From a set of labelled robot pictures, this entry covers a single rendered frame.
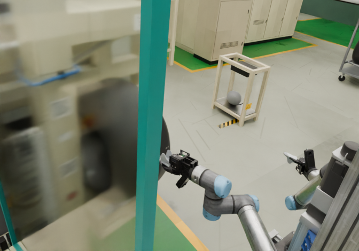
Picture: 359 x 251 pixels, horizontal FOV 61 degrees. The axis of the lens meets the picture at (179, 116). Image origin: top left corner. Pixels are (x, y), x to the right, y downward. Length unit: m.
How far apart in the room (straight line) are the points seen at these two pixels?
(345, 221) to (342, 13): 11.92
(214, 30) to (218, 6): 0.42
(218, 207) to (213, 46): 4.95
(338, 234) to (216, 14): 5.07
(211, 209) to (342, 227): 0.45
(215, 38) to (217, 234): 4.04
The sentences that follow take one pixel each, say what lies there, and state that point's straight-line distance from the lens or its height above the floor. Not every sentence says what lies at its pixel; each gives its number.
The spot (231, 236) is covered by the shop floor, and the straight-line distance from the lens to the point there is 2.75.
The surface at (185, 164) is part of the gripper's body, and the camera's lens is 1.25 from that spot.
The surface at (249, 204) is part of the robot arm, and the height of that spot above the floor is 1.24.
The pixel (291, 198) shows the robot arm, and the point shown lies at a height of 0.98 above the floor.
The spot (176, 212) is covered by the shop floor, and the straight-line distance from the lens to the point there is 2.83.
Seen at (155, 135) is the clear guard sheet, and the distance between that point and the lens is 0.27.
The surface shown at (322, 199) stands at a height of 1.35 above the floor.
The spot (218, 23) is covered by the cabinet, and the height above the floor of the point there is 0.82.
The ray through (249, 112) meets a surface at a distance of 4.26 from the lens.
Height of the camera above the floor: 2.09
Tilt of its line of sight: 30 degrees down
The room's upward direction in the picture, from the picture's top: 6 degrees clockwise
